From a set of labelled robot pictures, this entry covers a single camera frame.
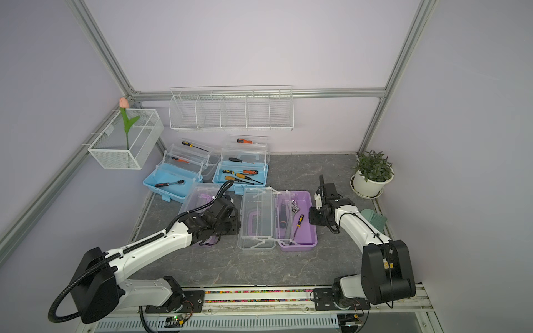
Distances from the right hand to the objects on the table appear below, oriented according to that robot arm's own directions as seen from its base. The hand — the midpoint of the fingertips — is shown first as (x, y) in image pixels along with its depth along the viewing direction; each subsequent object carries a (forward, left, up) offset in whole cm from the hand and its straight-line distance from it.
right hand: (313, 217), depth 89 cm
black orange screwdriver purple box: (+2, +13, -3) cm, 14 cm away
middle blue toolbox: (+32, +33, +1) cm, 46 cm away
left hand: (-6, +32, +4) cm, 32 cm away
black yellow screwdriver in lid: (+41, +62, +5) cm, 74 cm away
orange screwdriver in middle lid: (+43, +33, +6) cm, 55 cm away
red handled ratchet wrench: (+24, +67, -5) cm, 71 cm away
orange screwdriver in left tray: (+32, +68, +4) cm, 75 cm away
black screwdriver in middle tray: (+33, +38, +2) cm, 50 cm away
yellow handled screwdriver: (+26, +39, -5) cm, 47 cm away
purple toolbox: (+8, +49, +6) cm, 50 cm away
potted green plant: (+16, -27, +11) cm, 33 cm away
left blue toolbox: (+28, +61, +5) cm, 68 cm away
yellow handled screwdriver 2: (+27, +34, -4) cm, 44 cm away
